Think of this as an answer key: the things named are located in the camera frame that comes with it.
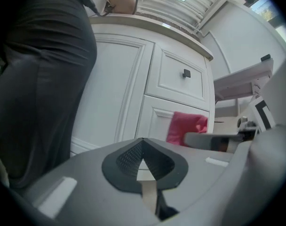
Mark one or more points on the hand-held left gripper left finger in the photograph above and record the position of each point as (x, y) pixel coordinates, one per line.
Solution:
(86, 192)

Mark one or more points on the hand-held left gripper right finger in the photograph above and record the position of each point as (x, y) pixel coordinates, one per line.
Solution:
(204, 185)

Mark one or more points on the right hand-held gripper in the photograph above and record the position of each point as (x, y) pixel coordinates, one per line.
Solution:
(260, 112)

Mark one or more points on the red cloth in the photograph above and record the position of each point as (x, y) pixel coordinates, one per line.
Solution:
(185, 126)

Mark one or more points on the shallow white drawer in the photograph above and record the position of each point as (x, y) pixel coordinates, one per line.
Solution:
(154, 116)

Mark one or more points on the tall white drawer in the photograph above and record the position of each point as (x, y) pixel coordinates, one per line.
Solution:
(171, 62)

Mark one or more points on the black square drawer knob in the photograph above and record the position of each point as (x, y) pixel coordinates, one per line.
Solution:
(186, 73)

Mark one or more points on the black box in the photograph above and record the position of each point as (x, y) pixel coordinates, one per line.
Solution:
(266, 57)

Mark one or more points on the white cabinet door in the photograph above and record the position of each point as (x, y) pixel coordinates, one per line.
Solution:
(114, 86)

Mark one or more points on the white vanity cabinet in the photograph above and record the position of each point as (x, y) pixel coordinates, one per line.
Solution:
(157, 29)

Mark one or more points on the window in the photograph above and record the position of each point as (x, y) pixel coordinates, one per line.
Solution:
(265, 9)

